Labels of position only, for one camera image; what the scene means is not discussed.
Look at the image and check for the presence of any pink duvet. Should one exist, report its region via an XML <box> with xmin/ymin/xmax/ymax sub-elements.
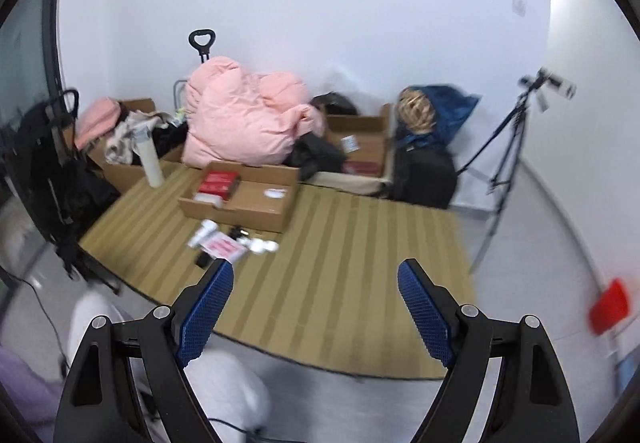
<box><xmin>182</xmin><ymin>56</ymin><xmax>326</xmax><ymax>169</ymax></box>

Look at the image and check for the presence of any black cloth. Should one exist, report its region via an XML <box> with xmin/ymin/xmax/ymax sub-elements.
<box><xmin>290</xmin><ymin>132</ymin><xmax>348</xmax><ymax>181</ymax></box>

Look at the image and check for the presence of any pink printed box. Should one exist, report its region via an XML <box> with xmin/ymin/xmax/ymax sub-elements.
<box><xmin>202</xmin><ymin>232</ymin><xmax>248</xmax><ymax>264</ymax></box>

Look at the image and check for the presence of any shallow cardboard box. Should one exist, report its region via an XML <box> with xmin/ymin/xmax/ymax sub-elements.
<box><xmin>178</xmin><ymin>162</ymin><xmax>301</xmax><ymax>234</ymax></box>

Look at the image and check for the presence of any black trolley handle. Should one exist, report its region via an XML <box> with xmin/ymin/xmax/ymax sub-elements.
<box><xmin>188</xmin><ymin>29</ymin><xmax>215</xmax><ymax>65</ymax></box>

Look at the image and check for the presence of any black tripod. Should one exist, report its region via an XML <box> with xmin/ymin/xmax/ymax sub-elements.
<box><xmin>455</xmin><ymin>73</ymin><xmax>551</xmax><ymax>274</ymax></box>

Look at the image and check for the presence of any black folded trolley bag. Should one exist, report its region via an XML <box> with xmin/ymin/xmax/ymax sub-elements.
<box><xmin>17</xmin><ymin>89</ymin><xmax>121</xmax><ymax>294</ymax></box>

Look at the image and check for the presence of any woven basket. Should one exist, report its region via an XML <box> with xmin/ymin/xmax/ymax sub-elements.
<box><xmin>397</xmin><ymin>90</ymin><xmax>438</xmax><ymax>136</ymax></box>

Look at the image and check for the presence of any red dustpan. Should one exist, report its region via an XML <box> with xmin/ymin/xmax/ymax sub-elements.
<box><xmin>589</xmin><ymin>278</ymin><xmax>632</xmax><ymax>336</ymax></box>

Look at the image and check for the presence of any cardboard box with clothes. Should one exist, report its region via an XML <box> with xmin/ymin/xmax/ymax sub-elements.
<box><xmin>82</xmin><ymin>97</ymin><xmax>188</xmax><ymax>194</ymax></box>

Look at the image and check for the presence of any dark cloth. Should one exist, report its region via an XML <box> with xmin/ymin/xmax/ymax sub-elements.
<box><xmin>150</xmin><ymin>120</ymin><xmax>191</xmax><ymax>159</ymax></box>

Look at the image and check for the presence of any red book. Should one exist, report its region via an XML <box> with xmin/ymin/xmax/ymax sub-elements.
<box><xmin>197</xmin><ymin>172</ymin><xmax>242</xmax><ymax>196</ymax></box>

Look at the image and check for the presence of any tall white cylinder bottle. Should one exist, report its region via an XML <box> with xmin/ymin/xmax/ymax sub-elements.
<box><xmin>136</xmin><ymin>126</ymin><xmax>166</xmax><ymax>189</ymax></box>

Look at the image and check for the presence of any black floor cable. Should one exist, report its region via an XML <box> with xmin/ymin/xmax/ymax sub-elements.
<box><xmin>0</xmin><ymin>267</ymin><xmax>71</xmax><ymax>374</ymax></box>

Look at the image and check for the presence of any black handbag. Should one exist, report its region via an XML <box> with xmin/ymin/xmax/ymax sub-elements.
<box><xmin>311</xmin><ymin>92</ymin><xmax>360</xmax><ymax>116</ymax></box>

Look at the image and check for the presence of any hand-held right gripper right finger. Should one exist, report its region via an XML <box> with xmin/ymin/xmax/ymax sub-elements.
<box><xmin>397</xmin><ymin>259</ymin><xmax>582</xmax><ymax>443</ymax></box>

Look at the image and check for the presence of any red flat box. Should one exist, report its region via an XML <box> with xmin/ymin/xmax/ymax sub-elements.
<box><xmin>344</xmin><ymin>160</ymin><xmax>383</xmax><ymax>178</ymax></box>

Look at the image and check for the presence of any large open cardboard box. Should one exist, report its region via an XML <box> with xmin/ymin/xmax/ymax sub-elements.
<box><xmin>300</xmin><ymin>103</ymin><xmax>396</xmax><ymax>196</ymax></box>

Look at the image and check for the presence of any camera on tripod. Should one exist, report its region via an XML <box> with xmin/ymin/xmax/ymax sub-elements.
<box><xmin>520</xmin><ymin>67</ymin><xmax>577</xmax><ymax>100</ymax></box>

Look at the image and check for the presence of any white spray bottle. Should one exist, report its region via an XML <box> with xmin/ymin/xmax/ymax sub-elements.
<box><xmin>187</xmin><ymin>219</ymin><xmax>218</xmax><ymax>248</ymax></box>

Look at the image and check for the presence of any blue bag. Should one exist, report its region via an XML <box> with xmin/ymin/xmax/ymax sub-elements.
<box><xmin>397</xmin><ymin>84</ymin><xmax>482</xmax><ymax>151</ymax></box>

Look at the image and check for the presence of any black suitcase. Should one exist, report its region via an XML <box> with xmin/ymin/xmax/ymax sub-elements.
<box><xmin>387</xmin><ymin>146</ymin><xmax>458</xmax><ymax>210</ymax></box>

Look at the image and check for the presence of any pink cloth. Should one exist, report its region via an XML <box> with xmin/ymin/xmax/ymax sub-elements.
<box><xmin>74</xmin><ymin>96</ymin><xmax>123</xmax><ymax>150</ymax></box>

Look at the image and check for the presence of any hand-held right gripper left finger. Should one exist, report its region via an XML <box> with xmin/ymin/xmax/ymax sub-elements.
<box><xmin>54</xmin><ymin>258</ymin><xmax>236</xmax><ymax>443</ymax></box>

